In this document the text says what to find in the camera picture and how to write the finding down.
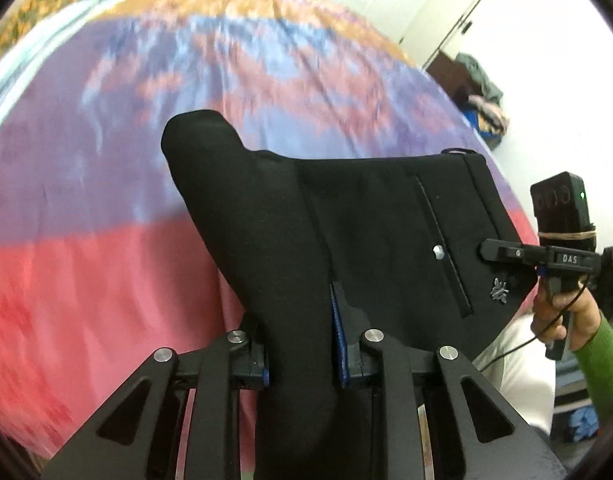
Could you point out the pile of clothes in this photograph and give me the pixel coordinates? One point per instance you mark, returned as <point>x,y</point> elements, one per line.
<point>481,92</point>

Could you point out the person's right hand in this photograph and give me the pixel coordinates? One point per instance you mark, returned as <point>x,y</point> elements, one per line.
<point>583,317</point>

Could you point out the black pants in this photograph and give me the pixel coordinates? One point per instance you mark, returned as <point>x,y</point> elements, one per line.
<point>266,240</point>

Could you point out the light blue white cloth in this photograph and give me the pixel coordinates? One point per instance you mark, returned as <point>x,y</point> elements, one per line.
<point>31,55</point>

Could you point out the multicolour tie-dye bedsheet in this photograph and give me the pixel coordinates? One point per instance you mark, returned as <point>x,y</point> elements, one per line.
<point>86,200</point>

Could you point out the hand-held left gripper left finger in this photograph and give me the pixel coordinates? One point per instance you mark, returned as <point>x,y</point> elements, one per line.
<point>211,400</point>

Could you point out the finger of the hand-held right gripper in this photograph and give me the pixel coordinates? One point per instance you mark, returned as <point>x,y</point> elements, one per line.
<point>506,252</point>

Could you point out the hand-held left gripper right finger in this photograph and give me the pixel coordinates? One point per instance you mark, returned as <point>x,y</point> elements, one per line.
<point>340,340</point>

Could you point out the orange patterned cloth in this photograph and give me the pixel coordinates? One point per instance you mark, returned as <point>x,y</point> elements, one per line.
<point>46,5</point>

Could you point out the person's right forearm green sleeve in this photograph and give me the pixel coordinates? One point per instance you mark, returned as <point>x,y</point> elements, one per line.
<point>603,370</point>

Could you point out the brown wooden furniture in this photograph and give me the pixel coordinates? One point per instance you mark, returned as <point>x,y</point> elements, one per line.
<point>444,75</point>

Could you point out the white door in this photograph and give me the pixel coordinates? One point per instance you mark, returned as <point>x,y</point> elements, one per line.
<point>451,10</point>

